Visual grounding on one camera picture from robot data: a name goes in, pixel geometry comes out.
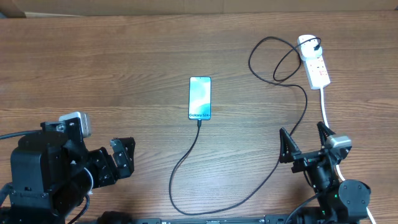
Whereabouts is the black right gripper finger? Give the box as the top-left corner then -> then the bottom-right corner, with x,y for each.
279,128 -> 302,163
317,121 -> 335,146

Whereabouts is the black USB charging cable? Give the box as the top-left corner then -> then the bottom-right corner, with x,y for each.
168,36 -> 323,217

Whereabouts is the Samsung Galaxy smartphone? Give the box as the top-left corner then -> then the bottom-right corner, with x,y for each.
188,77 -> 211,120

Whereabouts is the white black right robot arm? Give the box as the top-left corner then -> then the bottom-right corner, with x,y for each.
279,122 -> 371,223

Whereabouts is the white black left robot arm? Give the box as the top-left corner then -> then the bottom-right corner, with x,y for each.
1,118 -> 136,223

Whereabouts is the white power strip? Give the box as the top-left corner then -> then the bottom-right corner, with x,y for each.
304,56 -> 331,90

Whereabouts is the cardboard backdrop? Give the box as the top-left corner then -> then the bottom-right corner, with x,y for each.
0,0 -> 398,19

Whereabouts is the white wall charger adapter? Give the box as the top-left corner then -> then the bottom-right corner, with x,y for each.
297,34 -> 323,61

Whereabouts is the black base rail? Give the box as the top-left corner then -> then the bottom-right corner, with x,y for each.
74,211 -> 351,224

